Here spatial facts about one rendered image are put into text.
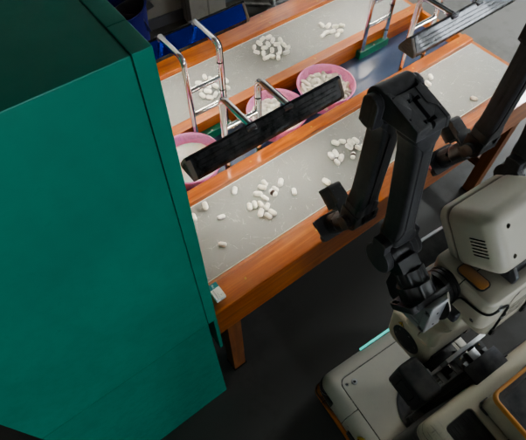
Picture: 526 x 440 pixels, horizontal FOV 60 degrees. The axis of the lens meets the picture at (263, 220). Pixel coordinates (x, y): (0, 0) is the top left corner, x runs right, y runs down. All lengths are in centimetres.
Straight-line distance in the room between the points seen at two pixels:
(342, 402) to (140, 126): 149
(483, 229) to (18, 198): 84
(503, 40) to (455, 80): 178
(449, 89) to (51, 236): 190
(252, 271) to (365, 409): 74
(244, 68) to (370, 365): 144
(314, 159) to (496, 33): 257
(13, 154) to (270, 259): 108
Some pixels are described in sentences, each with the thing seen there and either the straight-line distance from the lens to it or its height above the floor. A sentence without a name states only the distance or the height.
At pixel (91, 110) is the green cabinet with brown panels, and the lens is 64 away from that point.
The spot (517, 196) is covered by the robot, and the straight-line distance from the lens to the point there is 108.
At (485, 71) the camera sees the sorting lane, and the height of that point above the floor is 74.
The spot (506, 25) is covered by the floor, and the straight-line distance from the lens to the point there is 429.
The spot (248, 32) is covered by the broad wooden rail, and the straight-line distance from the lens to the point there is 244.
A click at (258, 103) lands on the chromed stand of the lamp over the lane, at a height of 101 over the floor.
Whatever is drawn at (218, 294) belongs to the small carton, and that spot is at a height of 79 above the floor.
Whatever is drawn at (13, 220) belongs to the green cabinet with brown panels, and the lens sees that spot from 72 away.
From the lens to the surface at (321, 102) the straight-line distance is 161.
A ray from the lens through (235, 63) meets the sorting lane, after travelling 229.
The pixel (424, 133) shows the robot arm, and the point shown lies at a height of 160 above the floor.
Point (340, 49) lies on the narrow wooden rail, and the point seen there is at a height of 77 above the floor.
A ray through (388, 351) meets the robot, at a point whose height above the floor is 28.
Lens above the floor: 215
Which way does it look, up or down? 57 degrees down
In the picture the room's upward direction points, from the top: straight up
